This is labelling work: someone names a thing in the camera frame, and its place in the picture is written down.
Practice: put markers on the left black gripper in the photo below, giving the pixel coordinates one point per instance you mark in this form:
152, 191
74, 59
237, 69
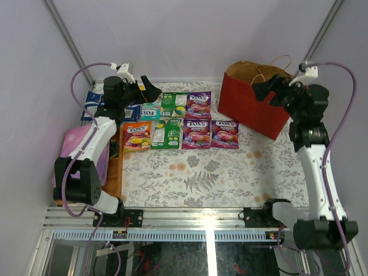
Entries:
137, 92

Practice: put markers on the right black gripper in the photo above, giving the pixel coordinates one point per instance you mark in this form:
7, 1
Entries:
276, 84

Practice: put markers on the green Fox's candy bag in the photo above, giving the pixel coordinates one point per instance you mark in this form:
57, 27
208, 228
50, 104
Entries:
151, 110

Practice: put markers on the green snack bag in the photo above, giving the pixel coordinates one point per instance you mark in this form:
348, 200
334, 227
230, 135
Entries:
166, 134
173, 105

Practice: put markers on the red paper bag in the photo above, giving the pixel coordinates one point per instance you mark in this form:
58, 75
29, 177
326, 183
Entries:
238, 102

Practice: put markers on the orange candy bag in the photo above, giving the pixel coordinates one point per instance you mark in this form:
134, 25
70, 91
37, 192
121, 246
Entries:
137, 136

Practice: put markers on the small purple candy pack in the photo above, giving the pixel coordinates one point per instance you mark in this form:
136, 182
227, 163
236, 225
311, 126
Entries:
198, 106

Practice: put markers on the blue chips bag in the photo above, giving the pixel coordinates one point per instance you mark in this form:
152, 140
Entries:
95, 105

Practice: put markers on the purple Fox's berries bag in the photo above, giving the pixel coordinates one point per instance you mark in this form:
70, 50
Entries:
196, 134

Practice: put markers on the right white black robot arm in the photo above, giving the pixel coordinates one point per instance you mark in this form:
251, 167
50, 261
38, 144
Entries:
326, 225

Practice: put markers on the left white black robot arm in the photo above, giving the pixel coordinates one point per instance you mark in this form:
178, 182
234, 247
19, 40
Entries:
76, 175

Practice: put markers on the dark patterned cloth in tray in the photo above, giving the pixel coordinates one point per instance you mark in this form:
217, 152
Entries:
114, 149

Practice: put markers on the floral table mat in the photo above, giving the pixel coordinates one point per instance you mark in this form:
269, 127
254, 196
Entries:
260, 169

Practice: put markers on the pink folded cloth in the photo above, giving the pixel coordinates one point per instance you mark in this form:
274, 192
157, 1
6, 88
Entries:
75, 139

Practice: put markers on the wooden organizer tray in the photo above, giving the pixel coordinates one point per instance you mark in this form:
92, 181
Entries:
113, 181

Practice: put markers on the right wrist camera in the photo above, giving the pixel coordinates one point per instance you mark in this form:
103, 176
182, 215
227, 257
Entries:
307, 73

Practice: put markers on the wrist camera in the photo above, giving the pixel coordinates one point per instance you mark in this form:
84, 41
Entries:
124, 71
307, 73

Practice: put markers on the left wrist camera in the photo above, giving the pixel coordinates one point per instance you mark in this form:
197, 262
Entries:
124, 71

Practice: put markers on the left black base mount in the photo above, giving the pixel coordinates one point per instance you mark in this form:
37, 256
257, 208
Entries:
130, 218

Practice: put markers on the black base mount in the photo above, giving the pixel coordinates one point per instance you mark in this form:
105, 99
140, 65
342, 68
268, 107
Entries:
258, 218
130, 218

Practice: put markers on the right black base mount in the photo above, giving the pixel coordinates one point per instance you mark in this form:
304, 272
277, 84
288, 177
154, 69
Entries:
258, 218

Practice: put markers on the white slotted cable duct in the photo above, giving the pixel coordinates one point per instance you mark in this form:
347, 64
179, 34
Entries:
137, 235

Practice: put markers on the aluminium front rail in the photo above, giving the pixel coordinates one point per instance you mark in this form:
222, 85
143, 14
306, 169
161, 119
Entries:
157, 218

